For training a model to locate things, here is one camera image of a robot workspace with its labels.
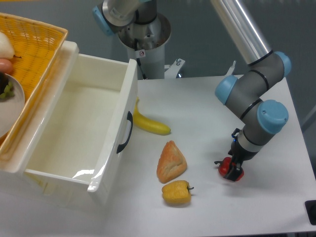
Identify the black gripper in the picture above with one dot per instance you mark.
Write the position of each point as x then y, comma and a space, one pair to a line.
241, 150

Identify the red bell pepper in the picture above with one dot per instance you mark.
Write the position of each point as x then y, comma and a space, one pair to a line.
230, 170

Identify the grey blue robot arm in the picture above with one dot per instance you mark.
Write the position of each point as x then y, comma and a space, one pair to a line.
242, 96

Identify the yellow bell pepper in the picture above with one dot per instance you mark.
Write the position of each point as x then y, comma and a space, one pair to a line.
177, 192

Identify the orange pastry bread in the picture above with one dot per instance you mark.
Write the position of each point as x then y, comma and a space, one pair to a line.
171, 163

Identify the black corner object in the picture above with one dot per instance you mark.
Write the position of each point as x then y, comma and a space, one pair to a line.
310, 206

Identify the yellow banana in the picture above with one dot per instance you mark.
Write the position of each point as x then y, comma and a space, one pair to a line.
147, 124

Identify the white plastic drawer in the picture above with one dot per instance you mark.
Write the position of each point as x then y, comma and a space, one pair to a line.
78, 147

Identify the white drawer cabinet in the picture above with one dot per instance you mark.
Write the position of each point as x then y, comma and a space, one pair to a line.
20, 143

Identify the white plate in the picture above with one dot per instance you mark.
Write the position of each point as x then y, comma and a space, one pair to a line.
11, 107

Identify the yellow woven basket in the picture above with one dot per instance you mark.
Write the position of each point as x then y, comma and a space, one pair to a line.
37, 45

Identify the green grapes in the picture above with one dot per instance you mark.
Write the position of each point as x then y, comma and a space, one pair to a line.
8, 91

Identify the pink sausage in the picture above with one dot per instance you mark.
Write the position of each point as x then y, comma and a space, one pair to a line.
6, 66

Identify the white mounting bracket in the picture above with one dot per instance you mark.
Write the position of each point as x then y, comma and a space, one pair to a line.
172, 71

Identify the black drawer handle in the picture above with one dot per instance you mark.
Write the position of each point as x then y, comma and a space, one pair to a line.
127, 132

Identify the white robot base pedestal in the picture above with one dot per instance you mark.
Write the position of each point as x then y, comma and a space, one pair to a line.
146, 45

